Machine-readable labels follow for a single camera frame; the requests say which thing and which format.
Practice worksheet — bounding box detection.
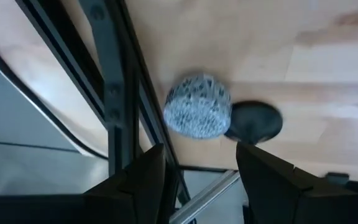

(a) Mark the black knob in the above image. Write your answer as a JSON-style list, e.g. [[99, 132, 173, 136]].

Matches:
[[224, 100, 284, 146]]

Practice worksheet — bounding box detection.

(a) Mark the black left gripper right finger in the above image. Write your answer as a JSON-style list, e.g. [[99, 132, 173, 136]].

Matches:
[[236, 141, 313, 224]]

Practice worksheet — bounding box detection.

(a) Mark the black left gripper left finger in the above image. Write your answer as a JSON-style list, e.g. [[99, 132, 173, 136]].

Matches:
[[84, 142, 167, 224]]

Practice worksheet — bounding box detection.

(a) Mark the blue-grey patterned candle jar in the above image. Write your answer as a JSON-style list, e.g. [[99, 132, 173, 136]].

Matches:
[[162, 72, 232, 140]]

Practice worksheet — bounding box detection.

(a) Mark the black aluminium rig frame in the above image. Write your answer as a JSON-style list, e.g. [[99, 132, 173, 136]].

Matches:
[[14, 0, 192, 224]]

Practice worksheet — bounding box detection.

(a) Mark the silver aluminium bar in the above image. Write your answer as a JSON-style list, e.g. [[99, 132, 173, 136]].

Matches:
[[168, 169, 241, 224]]

